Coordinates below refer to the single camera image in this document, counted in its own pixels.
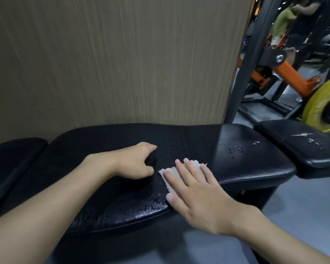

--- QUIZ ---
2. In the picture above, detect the person's right hand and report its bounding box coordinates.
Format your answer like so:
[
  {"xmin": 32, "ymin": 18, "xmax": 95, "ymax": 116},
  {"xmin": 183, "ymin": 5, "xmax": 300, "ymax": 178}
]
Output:
[{"xmin": 163, "ymin": 158, "xmax": 254, "ymax": 236}]

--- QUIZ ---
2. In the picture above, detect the person's left hand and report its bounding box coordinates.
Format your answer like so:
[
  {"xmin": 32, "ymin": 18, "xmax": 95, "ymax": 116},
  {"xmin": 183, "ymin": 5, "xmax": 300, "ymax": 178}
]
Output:
[{"xmin": 114, "ymin": 142, "xmax": 157, "ymax": 180}]

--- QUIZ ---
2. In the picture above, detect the white wiping cloth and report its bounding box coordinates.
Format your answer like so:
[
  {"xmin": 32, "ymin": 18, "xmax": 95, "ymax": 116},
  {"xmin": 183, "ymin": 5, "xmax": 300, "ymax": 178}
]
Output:
[{"xmin": 157, "ymin": 159, "xmax": 208, "ymax": 194}]

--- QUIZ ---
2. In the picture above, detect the person's right forearm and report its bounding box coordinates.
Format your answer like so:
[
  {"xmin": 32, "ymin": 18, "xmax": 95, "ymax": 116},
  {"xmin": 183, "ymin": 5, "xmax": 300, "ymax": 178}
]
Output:
[{"xmin": 226, "ymin": 204, "xmax": 330, "ymax": 264}]

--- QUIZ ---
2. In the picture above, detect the person's left forearm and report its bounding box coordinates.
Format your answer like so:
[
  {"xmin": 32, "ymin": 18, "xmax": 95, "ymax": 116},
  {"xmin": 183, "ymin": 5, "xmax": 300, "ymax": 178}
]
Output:
[{"xmin": 0, "ymin": 152, "xmax": 119, "ymax": 264}]

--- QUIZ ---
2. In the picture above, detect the large black bench pad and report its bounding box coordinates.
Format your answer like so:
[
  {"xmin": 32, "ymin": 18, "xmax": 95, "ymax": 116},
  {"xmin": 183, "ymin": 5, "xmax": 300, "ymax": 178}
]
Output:
[{"xmin": 0, "ymin": 123, "xmax": 296, "ymax": 235}]

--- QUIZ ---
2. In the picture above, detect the black scuffed bench pad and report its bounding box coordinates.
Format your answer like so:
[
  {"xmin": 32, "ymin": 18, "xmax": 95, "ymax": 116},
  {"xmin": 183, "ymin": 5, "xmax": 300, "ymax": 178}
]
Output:
[{"xmin": 253, "ymin": 120, "xmax": 330, "ymax": 179}]

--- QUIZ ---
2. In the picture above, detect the yellow weight plate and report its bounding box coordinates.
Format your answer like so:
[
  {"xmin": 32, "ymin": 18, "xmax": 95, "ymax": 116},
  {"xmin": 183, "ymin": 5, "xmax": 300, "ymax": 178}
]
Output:
[{"xmin": 302, "ymin": 74, "xmax": 330, "ymax": 133}]

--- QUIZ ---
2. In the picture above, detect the small black bench pad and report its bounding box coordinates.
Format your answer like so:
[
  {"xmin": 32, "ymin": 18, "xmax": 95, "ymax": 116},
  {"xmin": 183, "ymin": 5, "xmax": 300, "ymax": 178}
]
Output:
[{"xmin": 0, "ymin": 137, "xmax": 48, "ymax": 215}]

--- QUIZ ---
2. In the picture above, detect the black exercise machine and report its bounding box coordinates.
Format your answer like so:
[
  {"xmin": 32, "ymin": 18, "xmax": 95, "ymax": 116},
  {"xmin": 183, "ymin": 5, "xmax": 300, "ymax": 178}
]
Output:
[{"xmin": 287, "ymin": 0, "xmax": 330, "ymax": 80}]

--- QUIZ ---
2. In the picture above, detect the black floor base frame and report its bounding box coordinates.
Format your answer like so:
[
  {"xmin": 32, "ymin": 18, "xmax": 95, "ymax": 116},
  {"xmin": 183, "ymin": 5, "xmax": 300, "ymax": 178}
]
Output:
[{"xmin": 238, "ymin": 92, "xmax": 303, "ymax": 124}]

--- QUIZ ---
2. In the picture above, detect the black metal upright post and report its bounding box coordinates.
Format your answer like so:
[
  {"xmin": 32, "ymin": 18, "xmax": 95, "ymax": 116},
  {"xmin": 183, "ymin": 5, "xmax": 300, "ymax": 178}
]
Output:
[{"xmin": 224, "ymin": 0, "xmax": 283, "ymax": 124}]

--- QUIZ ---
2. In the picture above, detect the orange machine frame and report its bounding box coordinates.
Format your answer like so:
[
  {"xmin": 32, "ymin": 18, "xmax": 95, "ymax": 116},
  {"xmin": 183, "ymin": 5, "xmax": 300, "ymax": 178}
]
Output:
[{"xmin": 238, "ymin": 33, "xmax": 323, "ymax": 100}]

